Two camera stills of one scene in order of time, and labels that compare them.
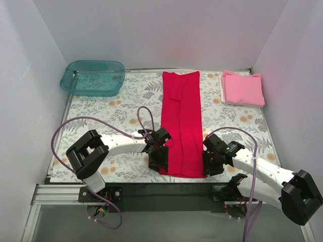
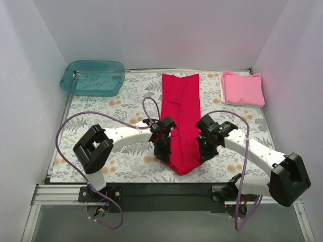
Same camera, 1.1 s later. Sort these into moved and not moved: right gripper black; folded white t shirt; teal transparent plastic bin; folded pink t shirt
Moved: right gripper black
Not moved: teal transparent plastic bin; folded pink t shirt; folded white t shirt
